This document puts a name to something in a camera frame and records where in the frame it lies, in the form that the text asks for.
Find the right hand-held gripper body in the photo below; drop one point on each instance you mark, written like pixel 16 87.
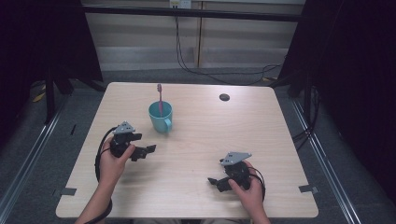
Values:
pixel 238 174

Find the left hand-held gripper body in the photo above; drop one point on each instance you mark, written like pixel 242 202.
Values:
pixel 120 146

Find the pink toothbrush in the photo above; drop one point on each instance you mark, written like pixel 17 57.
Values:
pixel 160 99

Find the person's left hand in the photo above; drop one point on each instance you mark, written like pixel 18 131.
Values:
pixel 112 168

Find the person's right hand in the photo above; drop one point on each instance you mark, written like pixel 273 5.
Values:
pixel 250 197

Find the grey tape piece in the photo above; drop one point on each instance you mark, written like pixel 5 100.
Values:
pixel 68 191
pixel 308 188

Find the black metal stand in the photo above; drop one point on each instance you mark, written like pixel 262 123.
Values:
pixel 308 96
pixel 49 96

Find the yellow floor marker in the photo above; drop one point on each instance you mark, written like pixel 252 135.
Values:
pixel 39 97

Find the dark curtain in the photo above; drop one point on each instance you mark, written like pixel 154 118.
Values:
pixel 358 62
pixel 31 40

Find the black horizontal bar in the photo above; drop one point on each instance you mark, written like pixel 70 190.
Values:
pixel 218 14

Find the aluminium floor rail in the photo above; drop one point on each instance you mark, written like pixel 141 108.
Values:
pixel 327 168
pixel 31 154

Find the white wall power outlet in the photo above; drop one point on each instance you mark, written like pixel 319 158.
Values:
pixel 180 3

